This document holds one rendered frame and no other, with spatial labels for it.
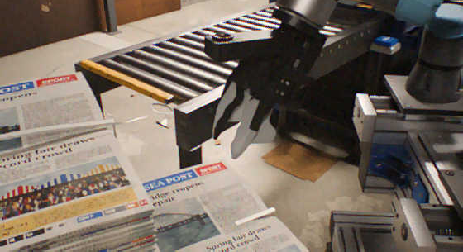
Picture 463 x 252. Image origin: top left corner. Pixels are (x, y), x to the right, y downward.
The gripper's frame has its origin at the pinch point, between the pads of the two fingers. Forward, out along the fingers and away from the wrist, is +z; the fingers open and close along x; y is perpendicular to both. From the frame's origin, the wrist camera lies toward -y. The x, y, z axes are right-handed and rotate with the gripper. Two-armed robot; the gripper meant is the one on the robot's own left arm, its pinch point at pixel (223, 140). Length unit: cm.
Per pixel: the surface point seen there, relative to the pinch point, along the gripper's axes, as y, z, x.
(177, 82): 26, 9, 67
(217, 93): 31, 5, 52
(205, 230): 5.8, 16.1, 0.9
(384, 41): 117, -36, 80
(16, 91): -25.3, 6.8, 16.5
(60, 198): -23.7, 5.8, -12.2
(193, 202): 6.7, 15.6, 8.5
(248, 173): 110, 52, 110
